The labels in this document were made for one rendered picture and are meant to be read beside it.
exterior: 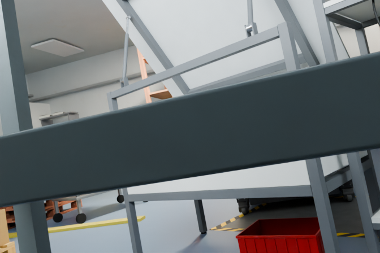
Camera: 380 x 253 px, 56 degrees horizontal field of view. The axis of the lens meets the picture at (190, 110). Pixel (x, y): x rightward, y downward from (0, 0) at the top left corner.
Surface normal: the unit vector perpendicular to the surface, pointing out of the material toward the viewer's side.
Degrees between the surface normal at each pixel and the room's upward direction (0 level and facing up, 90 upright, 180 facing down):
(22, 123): 90
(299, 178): 90
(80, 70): 90
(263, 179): 90
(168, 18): 126
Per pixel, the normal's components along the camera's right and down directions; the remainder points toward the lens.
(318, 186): -0.68, 0.06
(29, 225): -0.28, -0.03
